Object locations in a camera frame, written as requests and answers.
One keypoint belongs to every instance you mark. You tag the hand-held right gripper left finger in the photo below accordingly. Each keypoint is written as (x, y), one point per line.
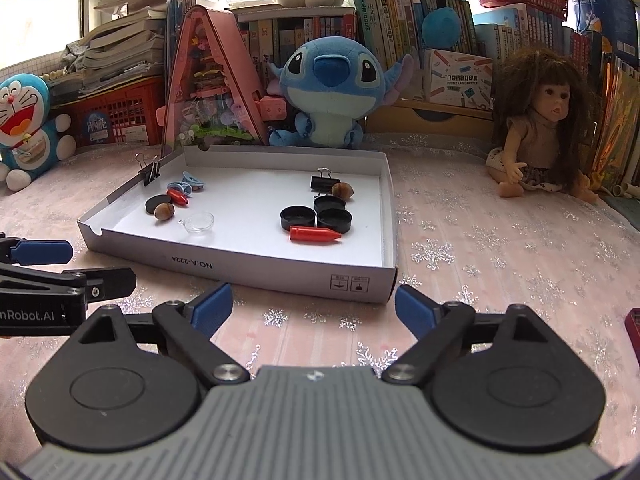
(212, 310)

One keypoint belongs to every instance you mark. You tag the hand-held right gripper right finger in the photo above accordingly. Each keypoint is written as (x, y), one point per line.
(417, 310)

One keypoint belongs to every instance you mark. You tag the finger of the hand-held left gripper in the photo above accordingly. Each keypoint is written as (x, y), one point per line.
(112, 282)
(42, 252)

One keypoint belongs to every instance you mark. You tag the white cardboard box tray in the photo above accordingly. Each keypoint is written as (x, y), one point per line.
(250, 270)

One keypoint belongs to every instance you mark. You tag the brown hazelnut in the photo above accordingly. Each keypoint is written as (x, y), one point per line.
(342, 190)
(164, 211)

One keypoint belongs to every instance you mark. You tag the black disc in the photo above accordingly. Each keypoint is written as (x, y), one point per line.
(156, 202)

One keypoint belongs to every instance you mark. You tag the red bullet-shaped piece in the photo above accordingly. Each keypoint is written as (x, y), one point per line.
(177, 196)
(315, 235)

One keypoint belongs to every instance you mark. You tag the blue plastic clip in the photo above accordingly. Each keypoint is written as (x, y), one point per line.
(176, 186)
(192, 180)

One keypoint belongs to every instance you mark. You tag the black round lid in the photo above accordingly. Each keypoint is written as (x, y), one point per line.
(336, 221)
(298, 217)
(330, 202)

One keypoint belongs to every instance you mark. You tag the large black binder clip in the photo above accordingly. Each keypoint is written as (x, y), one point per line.
(324, 183)

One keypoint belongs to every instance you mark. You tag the pink snowflake tablecloth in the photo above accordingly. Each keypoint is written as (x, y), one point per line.
(500, 270)

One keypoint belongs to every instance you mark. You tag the small black binder clip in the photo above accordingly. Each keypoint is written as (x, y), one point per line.
(150, 171)

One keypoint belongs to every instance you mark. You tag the blue cat plush toy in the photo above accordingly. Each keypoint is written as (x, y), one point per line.
(25, 115)

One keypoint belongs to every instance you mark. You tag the red plastic basket with label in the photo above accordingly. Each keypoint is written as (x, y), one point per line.
(115, 110)

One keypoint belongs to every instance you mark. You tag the wooden drawer box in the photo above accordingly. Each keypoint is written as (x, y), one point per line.
(395, 117)

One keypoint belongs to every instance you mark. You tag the dark red flat case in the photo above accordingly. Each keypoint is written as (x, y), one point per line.
(634, 332)

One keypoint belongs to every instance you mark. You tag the pink triangular house model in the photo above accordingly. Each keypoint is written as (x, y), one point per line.
(210, 85)

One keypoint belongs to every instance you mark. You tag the stack of books and papers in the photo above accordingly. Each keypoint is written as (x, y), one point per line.
(120, 45)

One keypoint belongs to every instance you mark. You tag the brown-haired doll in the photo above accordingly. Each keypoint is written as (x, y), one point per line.
(545, 125)

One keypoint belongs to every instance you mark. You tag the white label printer box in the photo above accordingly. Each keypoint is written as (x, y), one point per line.
(457, 80)

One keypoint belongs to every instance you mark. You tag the blue alien plush toy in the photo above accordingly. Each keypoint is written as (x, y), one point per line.
(330, 85)

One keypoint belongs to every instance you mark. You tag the white pipe rack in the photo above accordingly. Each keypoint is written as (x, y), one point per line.
(627, 190)

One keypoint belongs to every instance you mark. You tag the row of colourful thin books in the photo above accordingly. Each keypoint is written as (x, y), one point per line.
(620, 120)

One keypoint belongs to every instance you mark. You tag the blue and white plush toy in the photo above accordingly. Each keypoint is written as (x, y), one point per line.
(442, 27)

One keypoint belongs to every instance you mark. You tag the row of shelved books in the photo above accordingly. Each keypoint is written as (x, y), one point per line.
(395, 15)

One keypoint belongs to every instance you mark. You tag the blue paper bag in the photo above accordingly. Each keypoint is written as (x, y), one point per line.
(610, 5)

